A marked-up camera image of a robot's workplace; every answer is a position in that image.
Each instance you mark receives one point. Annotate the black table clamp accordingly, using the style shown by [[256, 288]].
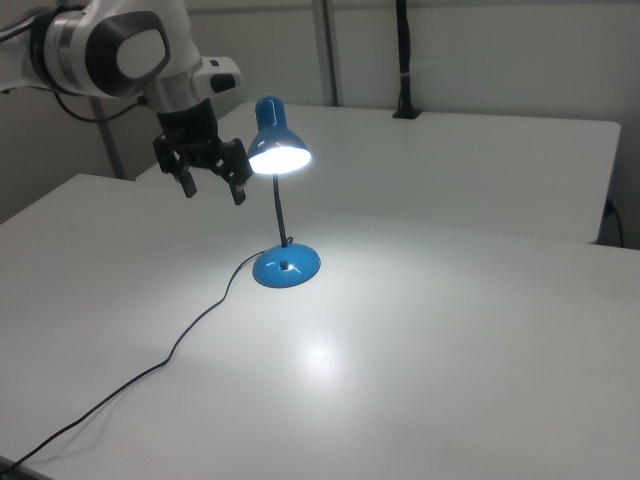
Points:
[[406, 50]]

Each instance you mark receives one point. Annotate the blue desk lamp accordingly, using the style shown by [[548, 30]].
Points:
[[287, 270]]

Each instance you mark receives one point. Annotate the grey partition frame post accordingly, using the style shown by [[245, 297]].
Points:
[[110, 145], [327, 50]]

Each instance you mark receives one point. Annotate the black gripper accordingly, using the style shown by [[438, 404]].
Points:
[[190, 130]]

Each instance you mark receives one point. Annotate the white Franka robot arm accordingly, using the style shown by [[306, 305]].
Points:
[[75, 45]]

